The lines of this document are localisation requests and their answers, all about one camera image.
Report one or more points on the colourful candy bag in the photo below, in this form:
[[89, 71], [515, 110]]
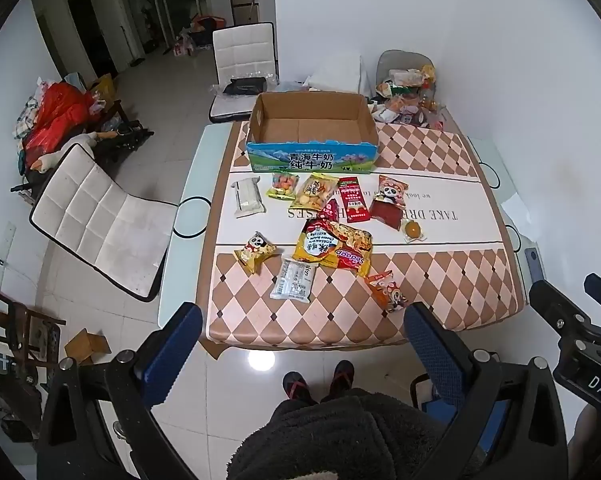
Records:
[[283, 185]]

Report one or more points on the red plastic bag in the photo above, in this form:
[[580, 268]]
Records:
[[58, 115]]

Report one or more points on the plaid cloth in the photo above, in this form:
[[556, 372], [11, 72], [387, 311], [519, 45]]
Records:
[[24, 117]]

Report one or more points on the grey chair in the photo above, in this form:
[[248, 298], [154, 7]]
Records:
[[398, 60]]

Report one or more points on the person's dark fleece clothing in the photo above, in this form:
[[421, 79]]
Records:
[[330, 440]]

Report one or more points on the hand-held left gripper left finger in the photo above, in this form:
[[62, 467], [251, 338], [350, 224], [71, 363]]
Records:
[[175, 355]]

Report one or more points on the clear white snack packet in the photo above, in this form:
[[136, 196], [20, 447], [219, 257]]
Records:
[[293, 280]]

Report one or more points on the yellow biscuit bag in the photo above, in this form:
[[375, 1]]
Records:
[[313, 192]]

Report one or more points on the grey phone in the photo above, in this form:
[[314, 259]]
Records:
[[534, 262]]

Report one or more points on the dark wooden chair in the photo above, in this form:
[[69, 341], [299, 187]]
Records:
[[25, 330]]

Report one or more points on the white wrapped cake packet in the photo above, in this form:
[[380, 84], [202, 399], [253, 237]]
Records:
[[248, 197]]

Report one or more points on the white goose plush toy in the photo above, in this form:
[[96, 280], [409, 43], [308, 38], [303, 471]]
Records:
[[55, 157]]

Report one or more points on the red rectangular snack packet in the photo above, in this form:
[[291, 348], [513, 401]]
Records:
[[353, 200]]

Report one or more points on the cardboard piece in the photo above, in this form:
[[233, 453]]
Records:
[[85, 347]]

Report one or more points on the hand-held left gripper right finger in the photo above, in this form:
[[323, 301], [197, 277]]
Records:
[[435, 355]]

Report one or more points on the red panda snack packet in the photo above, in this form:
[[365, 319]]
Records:
[[388, 202]]

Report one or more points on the person's left foot in slipper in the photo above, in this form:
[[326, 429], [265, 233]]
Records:
[[296, 387]]

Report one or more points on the yellow cardboard box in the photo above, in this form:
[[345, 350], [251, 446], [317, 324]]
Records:
[[104, 89]]

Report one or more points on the black bag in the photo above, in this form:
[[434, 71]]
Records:
[[244, 86]]

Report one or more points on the pile of assorted packets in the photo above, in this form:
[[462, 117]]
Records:
[[408, 100]]

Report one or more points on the orange panda snack packet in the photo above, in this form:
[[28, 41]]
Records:
[[386, 292]]

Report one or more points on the yellow panda snack packet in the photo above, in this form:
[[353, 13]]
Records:
[[254, 252]]

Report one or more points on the white padded chair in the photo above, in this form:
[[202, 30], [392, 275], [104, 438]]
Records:
[[105, 215], [243, 50]]

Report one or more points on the white power strip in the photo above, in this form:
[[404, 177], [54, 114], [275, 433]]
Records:
[[3, 252]]

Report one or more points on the small red triangular packet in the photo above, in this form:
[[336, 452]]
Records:
[[331, 211]]

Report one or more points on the black folding cart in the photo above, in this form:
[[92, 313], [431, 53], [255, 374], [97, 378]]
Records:
[[125, 137]]

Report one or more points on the person's right forearm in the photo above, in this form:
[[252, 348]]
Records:
[[598, 432]]

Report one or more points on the yellow instant noodle packet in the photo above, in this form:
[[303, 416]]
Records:
[[330, 247]]

